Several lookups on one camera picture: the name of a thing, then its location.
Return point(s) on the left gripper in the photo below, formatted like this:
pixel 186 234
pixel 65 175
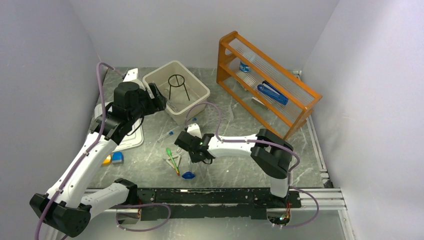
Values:
pixel 155 104

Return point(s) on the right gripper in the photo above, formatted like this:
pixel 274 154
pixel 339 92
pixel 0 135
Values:
pixel 193 158

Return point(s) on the black wire tripod stand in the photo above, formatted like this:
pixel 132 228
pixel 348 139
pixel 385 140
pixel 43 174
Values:
pixel 180 82

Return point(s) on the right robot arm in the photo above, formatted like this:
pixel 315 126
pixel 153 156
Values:
pixel 272 154

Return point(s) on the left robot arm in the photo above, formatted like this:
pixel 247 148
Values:
pixel 65 207

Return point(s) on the beige plastic bin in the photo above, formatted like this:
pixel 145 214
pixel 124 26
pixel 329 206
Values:
pixel 197 90

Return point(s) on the green plastic spoon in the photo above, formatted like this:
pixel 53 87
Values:
pixel 169 153

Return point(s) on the white bin lid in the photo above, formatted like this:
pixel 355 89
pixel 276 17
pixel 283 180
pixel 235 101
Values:
pixel 134 139

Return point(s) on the orange sponge block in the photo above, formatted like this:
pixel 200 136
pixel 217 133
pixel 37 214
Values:
pixel 107 161

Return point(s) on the blue stapler on shelf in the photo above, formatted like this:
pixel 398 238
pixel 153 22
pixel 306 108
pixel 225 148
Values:
pixel 269 90

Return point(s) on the blue white container on shelf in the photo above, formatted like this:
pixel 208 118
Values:
pixel 243 67

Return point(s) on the orange wooden shelf rack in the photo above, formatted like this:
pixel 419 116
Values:
pixel 280 91

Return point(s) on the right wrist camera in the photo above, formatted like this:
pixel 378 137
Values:
pixel 194 130

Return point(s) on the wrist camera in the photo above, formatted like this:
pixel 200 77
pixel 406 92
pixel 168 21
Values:
pixel 194 130
pixel 132 76

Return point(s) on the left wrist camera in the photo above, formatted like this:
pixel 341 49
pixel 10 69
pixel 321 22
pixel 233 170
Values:
pixel 132 76

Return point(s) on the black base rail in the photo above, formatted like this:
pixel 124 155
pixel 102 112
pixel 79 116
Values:
pixel 198 203

